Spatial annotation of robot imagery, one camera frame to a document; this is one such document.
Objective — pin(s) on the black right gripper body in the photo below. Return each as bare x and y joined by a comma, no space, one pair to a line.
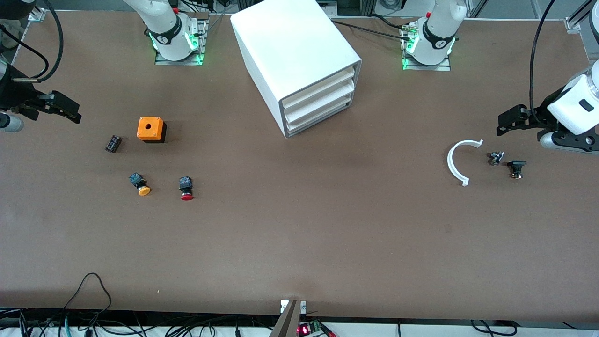
14,95

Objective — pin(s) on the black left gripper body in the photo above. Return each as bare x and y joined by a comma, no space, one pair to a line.
541,113

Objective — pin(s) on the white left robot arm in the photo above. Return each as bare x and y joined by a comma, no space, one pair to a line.
437,32

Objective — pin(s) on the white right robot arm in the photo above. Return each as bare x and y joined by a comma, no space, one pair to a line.
164,23

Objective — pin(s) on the orange push button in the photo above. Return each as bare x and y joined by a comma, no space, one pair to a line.
140,185

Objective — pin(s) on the red push button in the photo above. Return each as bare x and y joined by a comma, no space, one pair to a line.
186,187

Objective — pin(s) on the white drawer cabinet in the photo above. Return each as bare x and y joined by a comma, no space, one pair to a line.
290,42

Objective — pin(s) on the small grey black component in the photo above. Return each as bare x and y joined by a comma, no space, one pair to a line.
495,158

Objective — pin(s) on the black component with brass end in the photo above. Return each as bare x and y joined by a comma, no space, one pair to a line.
516,164

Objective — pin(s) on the small black contact block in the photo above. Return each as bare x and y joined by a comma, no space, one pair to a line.
113,143

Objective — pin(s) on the white curved plastic arc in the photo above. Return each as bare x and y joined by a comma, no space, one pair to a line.
450,164

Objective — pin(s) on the green board with red light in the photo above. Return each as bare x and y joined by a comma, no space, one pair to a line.
304,330

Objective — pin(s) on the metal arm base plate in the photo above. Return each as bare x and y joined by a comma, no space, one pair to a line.
161,60
444,68

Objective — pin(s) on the aluminium frame profile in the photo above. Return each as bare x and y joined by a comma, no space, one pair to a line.
578,18
37,14

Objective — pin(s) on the orange button enclosure box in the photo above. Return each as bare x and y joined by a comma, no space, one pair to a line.
149,127

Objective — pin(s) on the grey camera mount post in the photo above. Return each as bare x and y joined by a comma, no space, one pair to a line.
286,323

